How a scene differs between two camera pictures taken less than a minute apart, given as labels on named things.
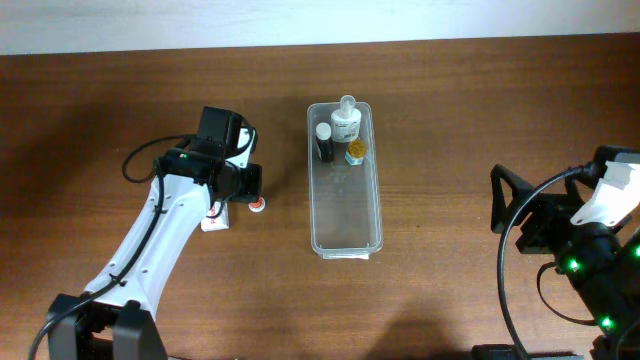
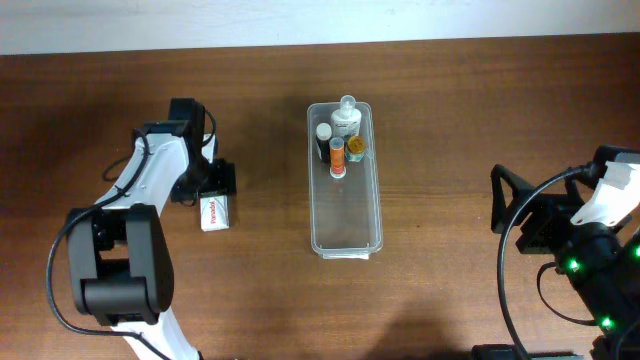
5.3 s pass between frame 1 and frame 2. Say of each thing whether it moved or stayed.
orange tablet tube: moved
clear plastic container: stayed
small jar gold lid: stayed
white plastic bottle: stayed
